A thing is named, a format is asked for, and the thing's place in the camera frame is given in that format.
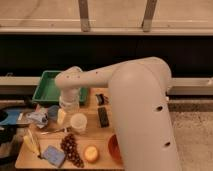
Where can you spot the blue sponge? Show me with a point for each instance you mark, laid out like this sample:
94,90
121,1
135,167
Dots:
54,156

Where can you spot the metal window post left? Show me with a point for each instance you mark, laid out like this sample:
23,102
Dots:
84,15

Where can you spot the green plastic tray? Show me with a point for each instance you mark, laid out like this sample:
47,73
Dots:
46,92

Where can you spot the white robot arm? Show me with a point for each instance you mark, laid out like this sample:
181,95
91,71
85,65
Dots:
137,96

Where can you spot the blue black object at left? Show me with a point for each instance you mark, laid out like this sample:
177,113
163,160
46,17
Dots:
8,123

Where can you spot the yellow banana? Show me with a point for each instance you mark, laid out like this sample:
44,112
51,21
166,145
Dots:
31,140

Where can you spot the yellow round fruit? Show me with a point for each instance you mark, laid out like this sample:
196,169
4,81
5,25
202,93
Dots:
91,153

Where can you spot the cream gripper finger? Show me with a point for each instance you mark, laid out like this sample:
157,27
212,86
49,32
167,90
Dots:
61,116

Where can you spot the crumpled white blue cloth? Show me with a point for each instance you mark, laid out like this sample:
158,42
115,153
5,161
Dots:
38,117

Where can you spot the red bowl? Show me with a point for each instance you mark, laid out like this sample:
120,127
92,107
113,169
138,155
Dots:
113,149

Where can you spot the bunch of red grapes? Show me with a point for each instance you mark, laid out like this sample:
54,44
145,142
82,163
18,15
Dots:
69,147

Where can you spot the black rectangular remote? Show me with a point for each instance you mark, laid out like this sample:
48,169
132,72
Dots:
103,117

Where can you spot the white plastic cup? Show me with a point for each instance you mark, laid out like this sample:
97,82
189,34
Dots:
78,122

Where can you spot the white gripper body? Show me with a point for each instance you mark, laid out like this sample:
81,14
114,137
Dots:
69,99

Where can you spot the blue plastic cup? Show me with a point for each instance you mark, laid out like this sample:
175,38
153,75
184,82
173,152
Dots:
53,112

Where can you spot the metal window post right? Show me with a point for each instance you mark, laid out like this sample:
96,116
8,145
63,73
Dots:
148,15

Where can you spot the metal window post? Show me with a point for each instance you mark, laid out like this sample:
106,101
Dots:
148,15
84,15

